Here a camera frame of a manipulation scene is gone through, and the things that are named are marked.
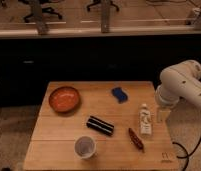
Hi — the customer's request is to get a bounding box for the left office chair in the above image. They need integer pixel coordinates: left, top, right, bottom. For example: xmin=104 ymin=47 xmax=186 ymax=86
xmin=18 ymin=0 xmax=64 ymax=24

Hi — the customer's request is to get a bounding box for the office chair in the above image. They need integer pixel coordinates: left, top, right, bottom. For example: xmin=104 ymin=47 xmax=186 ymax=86
xmin=86 ymin=0 xmax=120 ymax=13
xmin=18 ymin=0 xmax=64 ymax=24

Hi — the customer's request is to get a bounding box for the right office chair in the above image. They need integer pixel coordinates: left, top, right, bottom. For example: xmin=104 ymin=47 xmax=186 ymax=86
xmin=86 ymin=0 xmax=120 ymax=13

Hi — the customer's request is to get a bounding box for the black striped rectangular box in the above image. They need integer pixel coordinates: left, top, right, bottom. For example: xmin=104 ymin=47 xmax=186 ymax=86
xmin=86 ymin=116 xmax=114 ymax=136

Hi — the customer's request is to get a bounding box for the small white bottle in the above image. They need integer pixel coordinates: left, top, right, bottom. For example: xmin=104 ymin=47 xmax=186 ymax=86
xmin=139 ymin=103 xmax=152 ymax=136

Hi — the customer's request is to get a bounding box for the white paper cup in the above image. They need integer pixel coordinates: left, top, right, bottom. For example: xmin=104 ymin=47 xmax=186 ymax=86
xmin=74 ymin=136 xmax=96 ymax=159

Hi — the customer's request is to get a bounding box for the orange ceramic bowl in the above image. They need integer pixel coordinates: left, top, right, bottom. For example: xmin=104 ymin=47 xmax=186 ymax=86
xmin=49 ymin=86 xmax=80 ymax=113

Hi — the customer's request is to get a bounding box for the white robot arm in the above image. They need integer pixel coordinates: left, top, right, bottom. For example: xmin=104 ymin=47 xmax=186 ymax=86
xmin=155 ymin=60 xmax=201 ymax=123

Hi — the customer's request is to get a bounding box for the black cable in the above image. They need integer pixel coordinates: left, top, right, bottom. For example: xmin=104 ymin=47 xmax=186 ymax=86
xmin=172 ymin=109 xmax=201 ymax=171

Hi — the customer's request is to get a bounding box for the blue sponge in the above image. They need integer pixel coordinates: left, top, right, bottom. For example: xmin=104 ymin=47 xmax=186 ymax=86
xmin=112 ymin=87 xmax=128 ymax=103

